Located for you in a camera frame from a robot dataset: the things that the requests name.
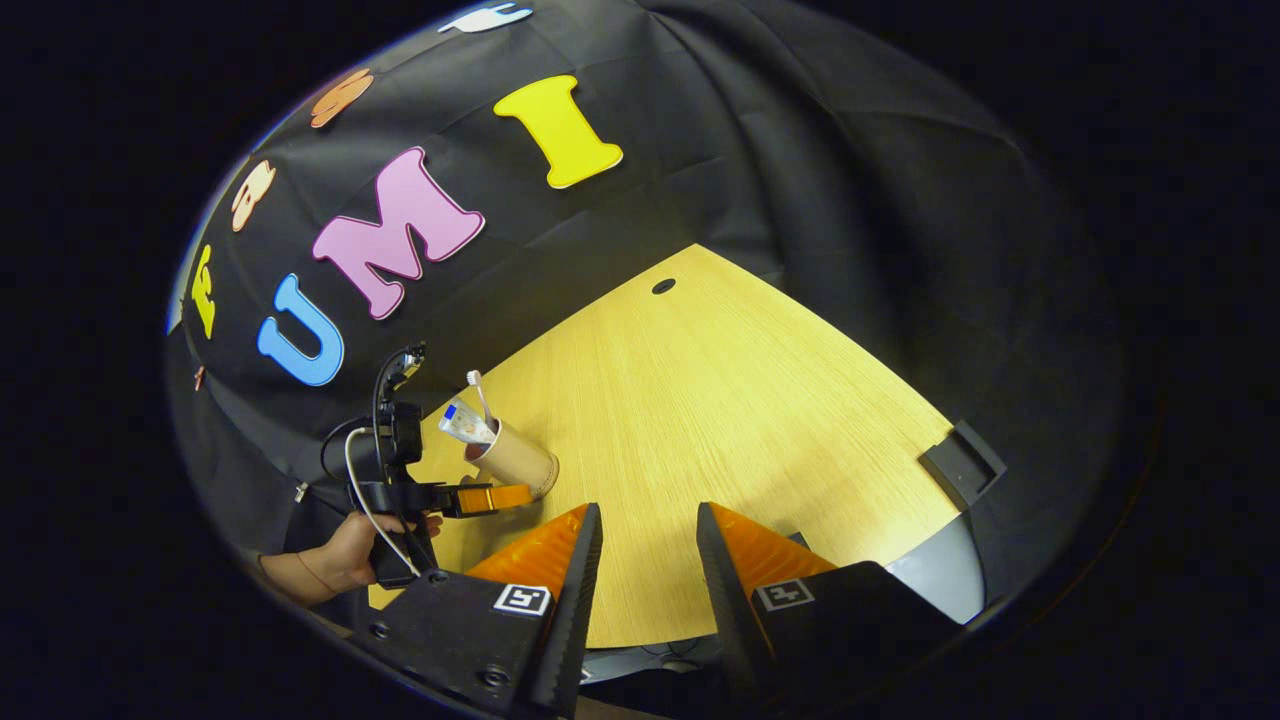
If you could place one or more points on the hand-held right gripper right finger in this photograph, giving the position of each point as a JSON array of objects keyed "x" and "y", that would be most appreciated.
[{"x": 725, "y": 600}]

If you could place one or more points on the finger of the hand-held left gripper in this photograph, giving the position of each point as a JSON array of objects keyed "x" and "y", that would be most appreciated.
[{"x": 495, "y": 497}]

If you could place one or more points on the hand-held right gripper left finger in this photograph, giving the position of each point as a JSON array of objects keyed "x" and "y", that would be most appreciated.
[{"x": 575, "y": 600}]

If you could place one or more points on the beige cup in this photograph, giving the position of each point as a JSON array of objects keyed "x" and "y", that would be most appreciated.
[{"x": 520, "y": 462}]

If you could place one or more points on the white toothpaste tube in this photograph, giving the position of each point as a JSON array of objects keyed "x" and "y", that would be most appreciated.
[{"x": 463, "y": 423}]

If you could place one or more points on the white toothbrush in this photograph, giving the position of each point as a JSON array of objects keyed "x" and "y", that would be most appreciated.
[{"x": 481, "y": 395}]

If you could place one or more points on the wooden desktop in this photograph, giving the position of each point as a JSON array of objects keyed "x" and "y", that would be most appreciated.
[{"x": 720, "y": 400}]

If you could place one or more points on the black backdrop cloth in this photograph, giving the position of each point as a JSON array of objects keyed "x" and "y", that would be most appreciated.
[{"x": 800, "y": 150}]

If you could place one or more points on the black desk corner bracket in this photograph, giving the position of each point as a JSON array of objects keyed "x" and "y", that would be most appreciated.
[{"x": 962, "y": 464}]

